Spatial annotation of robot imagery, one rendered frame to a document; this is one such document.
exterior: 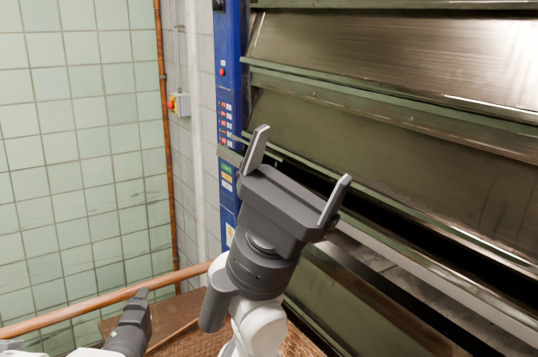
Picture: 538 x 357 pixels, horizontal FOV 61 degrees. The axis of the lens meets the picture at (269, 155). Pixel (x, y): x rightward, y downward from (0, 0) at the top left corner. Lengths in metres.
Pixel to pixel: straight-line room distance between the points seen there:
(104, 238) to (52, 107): 0.74
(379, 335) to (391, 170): 0.49
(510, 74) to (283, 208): 0.55
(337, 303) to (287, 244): 0.96
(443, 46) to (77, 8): 1.72
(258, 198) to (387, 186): 0.65
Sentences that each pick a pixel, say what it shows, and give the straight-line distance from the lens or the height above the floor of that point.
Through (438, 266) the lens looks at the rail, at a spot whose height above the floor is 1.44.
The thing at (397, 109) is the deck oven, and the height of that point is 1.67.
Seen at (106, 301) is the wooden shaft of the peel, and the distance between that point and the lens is 1.26.
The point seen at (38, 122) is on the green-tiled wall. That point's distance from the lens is 2.36.
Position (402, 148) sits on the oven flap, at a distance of 1.12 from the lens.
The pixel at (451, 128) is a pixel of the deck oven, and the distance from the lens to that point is 1.01.
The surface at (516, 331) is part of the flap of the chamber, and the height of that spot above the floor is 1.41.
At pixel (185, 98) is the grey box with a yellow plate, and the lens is 2.13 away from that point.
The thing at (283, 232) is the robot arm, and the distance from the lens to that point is 0.52.
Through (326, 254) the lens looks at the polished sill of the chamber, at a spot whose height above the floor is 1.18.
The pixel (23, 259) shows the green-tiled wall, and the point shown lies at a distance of 2.58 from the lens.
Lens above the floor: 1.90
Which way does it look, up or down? 18 degrees down
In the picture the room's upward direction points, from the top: straight up
